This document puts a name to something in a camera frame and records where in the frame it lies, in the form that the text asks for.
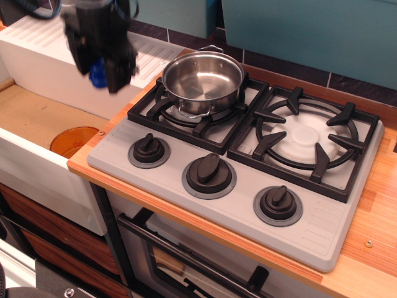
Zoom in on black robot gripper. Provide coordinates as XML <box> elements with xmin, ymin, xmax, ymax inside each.
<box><xmin>61</xmin><ymin>1</ymin><xmax>138</xmax><ymax>94</ymax></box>

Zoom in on blue toy blueberry cluster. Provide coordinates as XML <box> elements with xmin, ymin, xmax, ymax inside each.
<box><xmin>89</xmin><ymin>58</ymin><xmax>107</xmax><ymax>88</ymax></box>

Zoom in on stainless steel pan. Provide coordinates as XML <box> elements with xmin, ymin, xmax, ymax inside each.
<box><xmin>162</xmin><ymin>45</ymin><xmax>244</xmax><ymax>119</ymax></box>

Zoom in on black left stove knob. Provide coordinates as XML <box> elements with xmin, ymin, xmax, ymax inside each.
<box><xmin>128</xmin><ymin>133</ymin><xmax>171</xmax><ymax>169</ymax></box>

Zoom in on black stove knob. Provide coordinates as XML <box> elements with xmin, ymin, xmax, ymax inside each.
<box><xmin>182</xmin><ymin>153</ymin><xmax>237</xmax><ymax>200</ymax></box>
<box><xmin>253</xmin><ymin>186</ymin><xmax>303</xmax><ymax>227</ymax></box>
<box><xmin>128</xmin><ymin>133</ymin><xmax>171</xmax><ymax>169</ymax></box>

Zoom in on black middle stove knob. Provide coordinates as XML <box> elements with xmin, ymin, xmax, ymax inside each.
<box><xmin>182</xmin><ymin>153</ymin><xmax>237</xmax><ymax>200</ymax></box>

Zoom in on black right stove knob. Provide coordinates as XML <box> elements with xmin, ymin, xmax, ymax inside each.
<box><xmin>253</xmin><ymin>186</ymin><xmax>303</xmax><ymax>227</ymax></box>

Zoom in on grey toy stove top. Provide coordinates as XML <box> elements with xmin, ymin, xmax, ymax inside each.
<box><xmin>86</xmin><ymin>58</ymin><xmax>385</xmax><ymax>273</ymax></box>

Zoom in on white toy sink unit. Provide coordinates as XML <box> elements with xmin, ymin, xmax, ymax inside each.
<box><xmin>1</xmin><ymin>16</ymin><xmax>182</xmax><ymax>236</ymax></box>

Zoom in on orange plastic bowl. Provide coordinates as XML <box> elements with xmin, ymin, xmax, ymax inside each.
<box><xmin>50</xmin><ymin>126</ymin><xmax>99</xmax><ymax>158</ymax></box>

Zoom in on black left burner grate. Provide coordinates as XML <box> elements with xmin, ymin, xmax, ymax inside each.
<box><xmin>127</xmin><ymin>73</ymin><xmax>269</xmax><ymax>155</ymax></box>

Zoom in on black burner grate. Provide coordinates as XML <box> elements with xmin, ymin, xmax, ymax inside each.
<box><xmin>227</xmin><ymin>86</ymin><xmax>384</xmax><ymax>203</ymax></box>
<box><xmin>127</xmin><ymin>73</ymin><xmax>269</xmax><ymax>155</ymax></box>

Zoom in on wood grain drawer front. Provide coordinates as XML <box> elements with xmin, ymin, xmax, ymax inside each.
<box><xmin>1</xmin><ymin>185</ymin><xmax>131</xmax><ymax>297</ymax></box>

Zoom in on toy oven door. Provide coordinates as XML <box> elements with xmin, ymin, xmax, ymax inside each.
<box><xmin>110</xmin><ymin>196</ymin><xmax>327</xmax><ymax>297</ymax></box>

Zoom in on black right burner grate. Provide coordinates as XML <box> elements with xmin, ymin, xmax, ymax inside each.
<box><xmin>227</xmin><ymin>86</ymin><xmax>384</xmax><ymax>203</ymax></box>

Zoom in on black braided cable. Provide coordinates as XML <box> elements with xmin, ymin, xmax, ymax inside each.
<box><xmin>0</xmin><ymin>263</ymin><xmax>7</xmax><ymax>298</ymax></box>

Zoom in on black oven door handle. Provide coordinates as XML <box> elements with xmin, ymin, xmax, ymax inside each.
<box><xmin>117</xmin><ymin>208</ymin><xmax>269</xmax><ymax>297</ymax></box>

